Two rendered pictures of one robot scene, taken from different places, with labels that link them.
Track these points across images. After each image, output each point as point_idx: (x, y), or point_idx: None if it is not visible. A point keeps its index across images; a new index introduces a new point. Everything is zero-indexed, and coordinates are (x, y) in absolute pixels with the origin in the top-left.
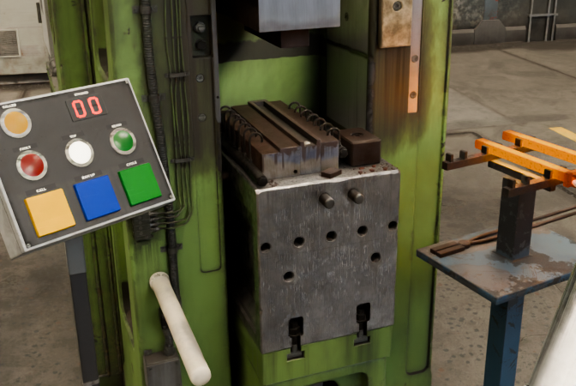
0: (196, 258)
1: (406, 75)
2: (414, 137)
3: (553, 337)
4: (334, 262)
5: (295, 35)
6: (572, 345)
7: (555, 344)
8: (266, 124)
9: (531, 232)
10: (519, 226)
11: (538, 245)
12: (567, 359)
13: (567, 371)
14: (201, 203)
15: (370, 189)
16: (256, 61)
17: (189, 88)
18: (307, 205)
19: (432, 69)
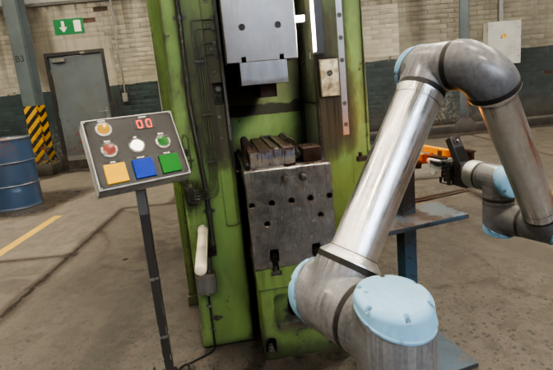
0: (223, 218)
1: (340, 113)
2: (349, 149)
3: (344, 212)
4: (295, 216)
5: (268, 90)
6: (350, 214)
7: (343, 215)
8: (261, 143)
9: (415, 198)
10: (406, 194)
11: (424, 208)
12: (346, 222)
13: (346, 229)
14: (225, 186)
15: (313, 173)
16: (266, 115)
17: (213, 122)
18: (274, 182)
19: (356, 108)
